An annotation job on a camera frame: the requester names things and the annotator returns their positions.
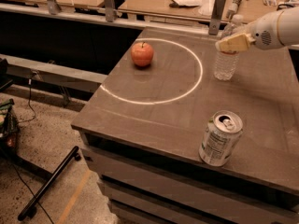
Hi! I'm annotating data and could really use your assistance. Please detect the dark equipment at left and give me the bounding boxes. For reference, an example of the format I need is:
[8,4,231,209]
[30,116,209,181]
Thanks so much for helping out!
[0,99,19,152]

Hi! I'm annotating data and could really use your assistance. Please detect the grey metal bracket left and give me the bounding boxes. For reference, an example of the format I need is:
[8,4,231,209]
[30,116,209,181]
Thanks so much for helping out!
[47,0,61,15]

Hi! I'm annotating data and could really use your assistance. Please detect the grey metal bracket right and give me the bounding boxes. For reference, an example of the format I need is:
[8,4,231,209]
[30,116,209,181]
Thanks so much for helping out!
[208,0,226,35]

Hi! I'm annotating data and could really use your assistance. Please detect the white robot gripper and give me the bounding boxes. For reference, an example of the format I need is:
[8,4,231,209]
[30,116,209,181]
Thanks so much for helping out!
[215,9,299,52]

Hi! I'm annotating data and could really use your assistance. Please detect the grey metal bracket middle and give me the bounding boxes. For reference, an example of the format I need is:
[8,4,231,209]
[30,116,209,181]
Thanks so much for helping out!
[104,0,117,22]

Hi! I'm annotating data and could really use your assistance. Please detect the white green soda can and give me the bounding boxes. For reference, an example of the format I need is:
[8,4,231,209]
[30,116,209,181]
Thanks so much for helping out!
[199,110,243,167]

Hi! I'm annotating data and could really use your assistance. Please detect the grey drawer cabinet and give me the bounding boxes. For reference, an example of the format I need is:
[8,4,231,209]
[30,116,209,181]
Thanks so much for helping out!
[70,131,299,224]

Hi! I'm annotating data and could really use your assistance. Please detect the white cylindrical tool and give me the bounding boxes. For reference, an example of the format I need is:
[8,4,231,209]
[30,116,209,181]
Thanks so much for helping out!
[226,0,242,20]

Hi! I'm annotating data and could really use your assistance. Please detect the white papers on table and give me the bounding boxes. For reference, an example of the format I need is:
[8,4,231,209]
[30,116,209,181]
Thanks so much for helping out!
[169,0,215,16]

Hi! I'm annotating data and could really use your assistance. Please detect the black metal stand leg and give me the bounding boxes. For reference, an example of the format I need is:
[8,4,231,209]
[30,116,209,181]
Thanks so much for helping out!
[18,146,81,221]

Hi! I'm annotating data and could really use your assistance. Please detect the black cable on floor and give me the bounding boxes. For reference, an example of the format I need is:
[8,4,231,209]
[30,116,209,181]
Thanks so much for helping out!
[17,77,37,124]

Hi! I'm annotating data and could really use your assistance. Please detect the clear plastic water bottle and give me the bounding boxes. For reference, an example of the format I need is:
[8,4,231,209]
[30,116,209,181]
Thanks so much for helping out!
[214,14,243,81]

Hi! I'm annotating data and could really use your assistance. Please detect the red apple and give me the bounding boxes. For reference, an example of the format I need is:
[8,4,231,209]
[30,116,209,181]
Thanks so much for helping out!
[131,42,154,67]

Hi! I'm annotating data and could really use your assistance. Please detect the grey metal rail beam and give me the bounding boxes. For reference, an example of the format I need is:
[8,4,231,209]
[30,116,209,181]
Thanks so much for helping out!
[0,54,107,93]

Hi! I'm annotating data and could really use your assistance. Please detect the black round object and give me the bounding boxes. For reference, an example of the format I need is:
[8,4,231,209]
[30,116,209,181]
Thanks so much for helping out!
[277,3,295,10]

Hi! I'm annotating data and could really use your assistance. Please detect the grey metal bracket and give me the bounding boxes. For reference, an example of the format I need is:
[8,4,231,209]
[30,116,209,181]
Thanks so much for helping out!
[104,0,117,22]
[47,0,61,15]
[208,0,226,35]

